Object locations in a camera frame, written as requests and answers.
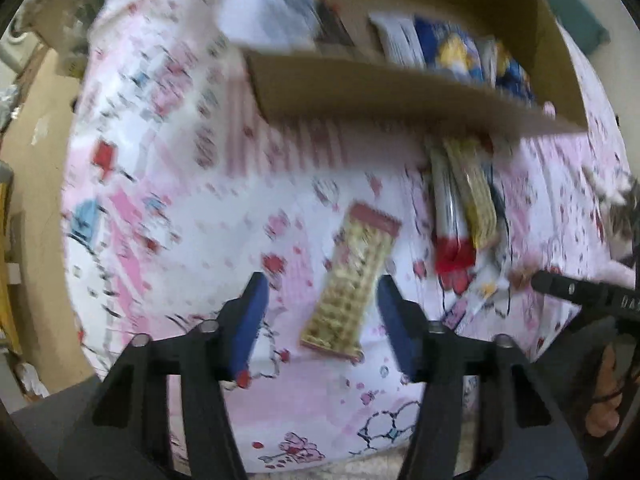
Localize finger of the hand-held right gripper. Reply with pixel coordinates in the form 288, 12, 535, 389
530, 269, 608, 308

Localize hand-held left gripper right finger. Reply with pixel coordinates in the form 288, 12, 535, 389
376, 275, 588, 480

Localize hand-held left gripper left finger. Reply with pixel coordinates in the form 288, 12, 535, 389
57, 271, 271, 480

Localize brown clear snack packet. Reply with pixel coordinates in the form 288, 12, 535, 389
507, 267, 533, 291

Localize yellow checked waffle packet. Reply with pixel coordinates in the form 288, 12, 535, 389
442, 137, 498, 251
299, 202, 403, 361

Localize white labelled snack packet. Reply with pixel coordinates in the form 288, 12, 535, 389
470, 240, 516, 311

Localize red ended clear snack packet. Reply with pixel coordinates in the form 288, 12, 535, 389
425, 145, 476, 276

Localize blue cartoon snack packet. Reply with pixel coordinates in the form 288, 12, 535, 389
415, 17, 488, 81
492, 42, 536, 106

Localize brown cardboard box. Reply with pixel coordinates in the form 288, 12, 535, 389
245, 0, 588, 138

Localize dark brown snack packet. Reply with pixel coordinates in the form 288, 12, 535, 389
312, 0, 361, 48

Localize person's right hand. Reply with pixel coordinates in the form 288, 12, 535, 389
585, 345, 626, 438

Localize grey and white cat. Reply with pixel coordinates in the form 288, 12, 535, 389
582, 165, 640, 261

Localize pink cartoon printed bedsheet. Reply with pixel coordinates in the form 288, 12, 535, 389
60, 0, 640, 473

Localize teal bed headboard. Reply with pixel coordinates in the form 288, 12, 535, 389
540, 0, 611, 53

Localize crumpled white plastic wrapper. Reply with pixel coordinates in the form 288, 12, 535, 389
217, 0, 321, 53

